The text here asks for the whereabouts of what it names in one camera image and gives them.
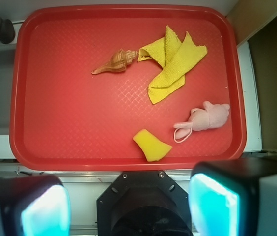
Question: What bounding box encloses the yellow folded cloth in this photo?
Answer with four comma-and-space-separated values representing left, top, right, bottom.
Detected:
137, 26, 208, 105

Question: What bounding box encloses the brown spiral seashell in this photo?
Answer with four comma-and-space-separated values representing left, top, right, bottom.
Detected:
91, 49, 138, 75

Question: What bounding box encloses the red plastic tray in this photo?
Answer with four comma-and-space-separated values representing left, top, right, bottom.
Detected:
9, 4, 247, 171

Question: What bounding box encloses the pink plush bunny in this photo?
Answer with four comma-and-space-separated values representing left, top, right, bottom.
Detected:
173, 101, 230, 143

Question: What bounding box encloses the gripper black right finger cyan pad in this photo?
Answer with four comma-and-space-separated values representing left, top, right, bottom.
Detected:
188, 157, 277, 236

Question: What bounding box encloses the yellow sponge piece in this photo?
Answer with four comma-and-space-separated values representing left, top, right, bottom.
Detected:
133, 129, 172, 162

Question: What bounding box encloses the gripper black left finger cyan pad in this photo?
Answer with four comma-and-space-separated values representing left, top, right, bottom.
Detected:
0, 175, 71, 236

